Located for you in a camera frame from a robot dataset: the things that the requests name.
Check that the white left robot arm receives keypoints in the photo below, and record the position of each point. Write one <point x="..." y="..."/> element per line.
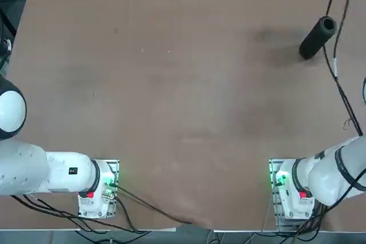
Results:
<point x="28" y="169"/>

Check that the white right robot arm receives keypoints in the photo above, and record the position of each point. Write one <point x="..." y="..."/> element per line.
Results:
<point x="328" y="175"/>

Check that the black ribbed vase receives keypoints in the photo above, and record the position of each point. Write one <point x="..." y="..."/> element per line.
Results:
<point x="317" y="38"/>

